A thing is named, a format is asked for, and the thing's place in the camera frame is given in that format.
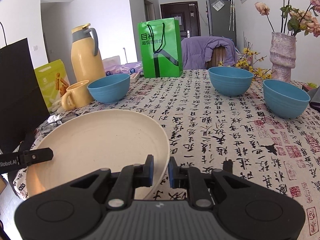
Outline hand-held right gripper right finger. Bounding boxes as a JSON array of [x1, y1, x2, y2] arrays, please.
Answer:
[[168, 156, 253, 208]]

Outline yellow-green snack bag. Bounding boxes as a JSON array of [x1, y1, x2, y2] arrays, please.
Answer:
[[34, 59, 71, 113]]

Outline pink textured vase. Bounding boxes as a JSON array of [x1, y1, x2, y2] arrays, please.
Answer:
[[269, 31, 297, 83]]

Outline yellow flower branch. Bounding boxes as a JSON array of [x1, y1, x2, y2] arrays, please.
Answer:
[[218, 47, 273, 81]]

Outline wooden chair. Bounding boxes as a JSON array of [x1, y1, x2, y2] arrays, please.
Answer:
[[212, 45, 232, 67]]

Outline blue bowl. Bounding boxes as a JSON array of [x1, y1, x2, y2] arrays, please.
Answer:
[[208, 66, 254, 97], [262, 79, 311, 120], [87, 74, 131, 104]]

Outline black-rimmed eyeglasses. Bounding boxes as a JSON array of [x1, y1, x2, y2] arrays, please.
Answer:
[[41, 113, 81, 133]]

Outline grey refrigerator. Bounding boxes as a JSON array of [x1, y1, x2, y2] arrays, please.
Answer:
[[206, 0, 237, 39]]

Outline purple jacket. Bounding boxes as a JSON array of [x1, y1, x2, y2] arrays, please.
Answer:
[[180, 36, 237, 70]]

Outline dark brown door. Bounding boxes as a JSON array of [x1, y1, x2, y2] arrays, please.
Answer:
[[160, 1, 202, 39]]

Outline purple tissue pack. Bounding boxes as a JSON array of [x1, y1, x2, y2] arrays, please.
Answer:
[[102, 56, 144, 77]]

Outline yellow mug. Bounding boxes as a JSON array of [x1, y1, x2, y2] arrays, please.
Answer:
[[61, 80, 94, 111]]

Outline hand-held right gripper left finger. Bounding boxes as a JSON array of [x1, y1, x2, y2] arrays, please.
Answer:
[[67, 154, 155, 210]]

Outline cream round plate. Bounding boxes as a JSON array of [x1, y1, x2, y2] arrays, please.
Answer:
[[26, 109, 171, 201]]

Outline dried pink roses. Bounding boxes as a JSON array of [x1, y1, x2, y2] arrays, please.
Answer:
[[254, 0, 320, 37]]

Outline grey and purple cloth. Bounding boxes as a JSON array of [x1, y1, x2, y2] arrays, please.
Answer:
[[301, 82, 320, 111]]

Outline yellow thermos jug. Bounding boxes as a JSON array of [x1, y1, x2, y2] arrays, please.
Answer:
[[71, 23, 106, 83]]

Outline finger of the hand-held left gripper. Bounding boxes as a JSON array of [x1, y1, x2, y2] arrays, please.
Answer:
[[18, 148, 54, 167]]

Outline green paper bag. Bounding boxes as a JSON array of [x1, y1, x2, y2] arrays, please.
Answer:
[[137, 18, 184, 79]]

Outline folded white umbrella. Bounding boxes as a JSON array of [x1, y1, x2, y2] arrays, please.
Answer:
[[228, 0, 236, 32]]

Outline black paper bag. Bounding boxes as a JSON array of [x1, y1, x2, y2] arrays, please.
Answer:
[[0, 21, 51, 156]]

